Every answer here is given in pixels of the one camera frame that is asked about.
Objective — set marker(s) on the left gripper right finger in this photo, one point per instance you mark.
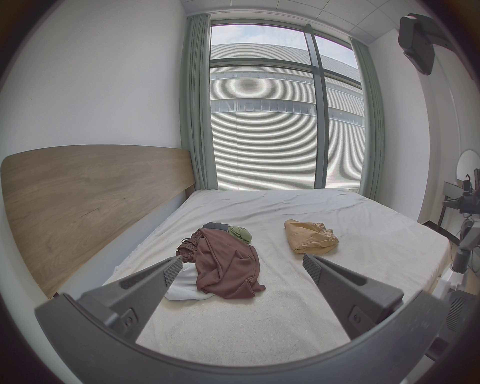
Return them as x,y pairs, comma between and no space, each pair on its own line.
348,292

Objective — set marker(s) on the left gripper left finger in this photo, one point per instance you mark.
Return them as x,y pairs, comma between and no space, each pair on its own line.
142,288

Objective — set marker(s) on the mustard yellow shorts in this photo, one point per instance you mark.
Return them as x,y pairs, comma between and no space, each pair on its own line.
305,236

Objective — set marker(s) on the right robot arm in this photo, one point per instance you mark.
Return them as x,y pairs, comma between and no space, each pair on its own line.
468,240

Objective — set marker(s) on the bed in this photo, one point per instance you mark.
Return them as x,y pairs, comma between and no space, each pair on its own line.
337,292

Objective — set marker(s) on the white garment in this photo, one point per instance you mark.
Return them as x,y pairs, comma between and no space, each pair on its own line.
182,290

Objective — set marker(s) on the brown garment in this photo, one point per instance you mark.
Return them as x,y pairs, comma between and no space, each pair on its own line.
225,270

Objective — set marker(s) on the black garment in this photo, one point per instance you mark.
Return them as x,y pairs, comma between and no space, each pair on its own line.
214,226

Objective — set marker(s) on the green garment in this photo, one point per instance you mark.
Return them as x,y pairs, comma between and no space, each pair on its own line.
240,234

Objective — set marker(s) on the grey-green curtain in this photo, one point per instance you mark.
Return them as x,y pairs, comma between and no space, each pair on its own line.
197,112
371,131

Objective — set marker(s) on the window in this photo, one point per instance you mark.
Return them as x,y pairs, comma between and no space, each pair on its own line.
262,142

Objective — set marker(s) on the round white mirror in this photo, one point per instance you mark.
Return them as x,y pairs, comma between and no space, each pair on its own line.
468,165

